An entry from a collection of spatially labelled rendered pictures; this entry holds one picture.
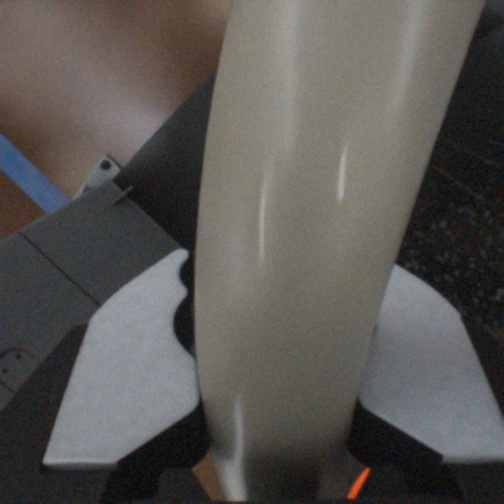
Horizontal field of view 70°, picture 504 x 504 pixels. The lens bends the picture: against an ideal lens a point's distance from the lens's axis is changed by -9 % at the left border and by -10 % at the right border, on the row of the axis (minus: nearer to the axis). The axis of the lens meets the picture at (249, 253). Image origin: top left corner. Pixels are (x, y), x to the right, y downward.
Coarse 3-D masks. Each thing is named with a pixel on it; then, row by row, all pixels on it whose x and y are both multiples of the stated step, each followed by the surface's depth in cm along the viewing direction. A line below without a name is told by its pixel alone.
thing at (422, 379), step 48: (432, 288) 10; (384, 336) 8; (432, 336) 8; (384, 384) 7; (432, 384) 7; (480, 384) 7; (384, 432) 6; (432, 432) 6; (480, 432) 6; (432, 480) 6
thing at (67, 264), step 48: (96, 192) 101; (48, 240) 77; (96, 240) 88; (144, 240) 103; (0, 288) 61; (48, 288) 69; (96, 288) 79; (0, 336) 55; (48, 336) 62; (0, 384) 51
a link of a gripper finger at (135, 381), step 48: (144, 288) 10; (192, 288) 12; (96, 336) 8; (144, 336) 8; (192, 336) 10; (96, 384) 7; (144, 384) 7; (192, 384) 7; (96, 432) 6; (144, 432) 6; (192, 432) 7; (144, 480) 6
